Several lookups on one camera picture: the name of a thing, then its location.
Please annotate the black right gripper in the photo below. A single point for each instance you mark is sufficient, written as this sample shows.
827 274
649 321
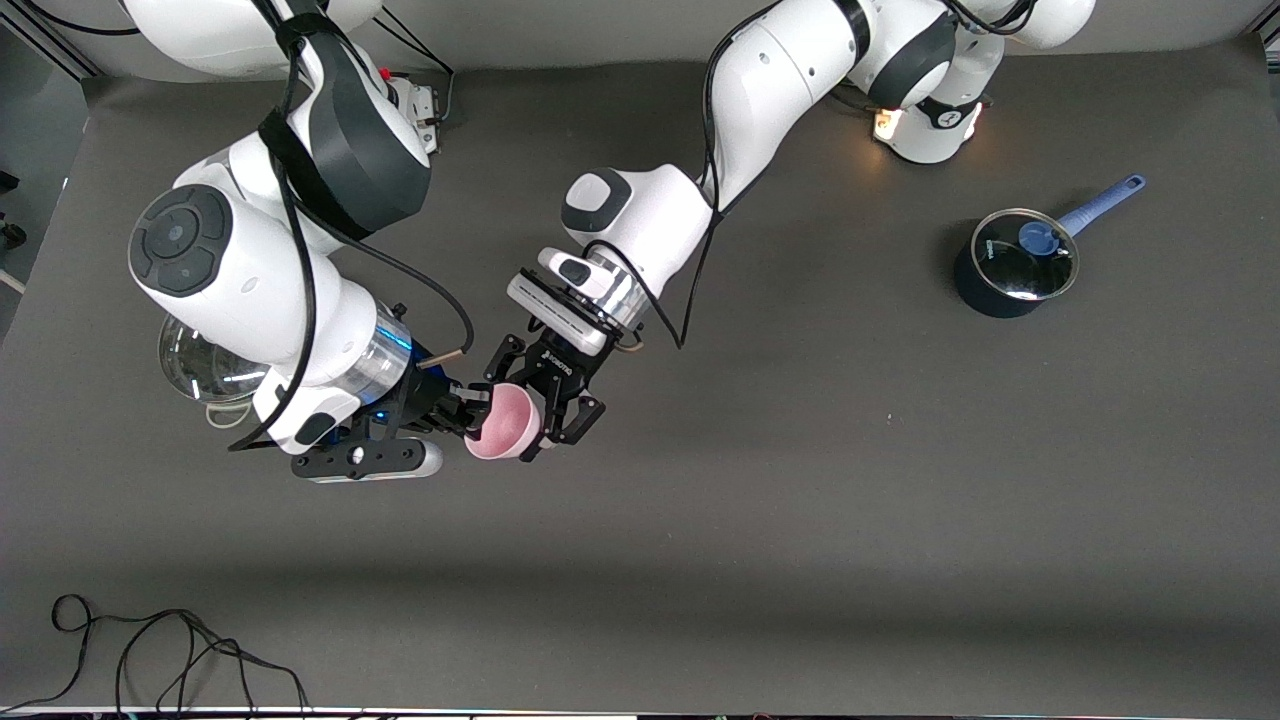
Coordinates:
432 400

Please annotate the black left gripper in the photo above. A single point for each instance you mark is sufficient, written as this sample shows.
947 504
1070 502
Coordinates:
556 366

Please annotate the pink plastic cup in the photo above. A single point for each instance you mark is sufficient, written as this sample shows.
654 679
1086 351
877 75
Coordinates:
505 425

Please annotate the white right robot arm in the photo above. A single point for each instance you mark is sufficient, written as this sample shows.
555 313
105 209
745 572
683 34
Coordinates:
250 280

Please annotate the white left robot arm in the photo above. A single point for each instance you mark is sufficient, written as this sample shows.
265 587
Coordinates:
780 80

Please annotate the dark grey table mat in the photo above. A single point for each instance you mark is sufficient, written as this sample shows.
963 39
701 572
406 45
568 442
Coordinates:
800 500

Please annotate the glass lid with metal knob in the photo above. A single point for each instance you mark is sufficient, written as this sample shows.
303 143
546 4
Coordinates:
185 370

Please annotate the dark blue saucepan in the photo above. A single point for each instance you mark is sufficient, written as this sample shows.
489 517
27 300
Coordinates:
985 300

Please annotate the black floor stand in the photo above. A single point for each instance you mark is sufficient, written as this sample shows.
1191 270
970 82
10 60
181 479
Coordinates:
12 238

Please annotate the glass lid with blue knob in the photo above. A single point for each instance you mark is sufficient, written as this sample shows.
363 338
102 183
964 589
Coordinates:
1010 270

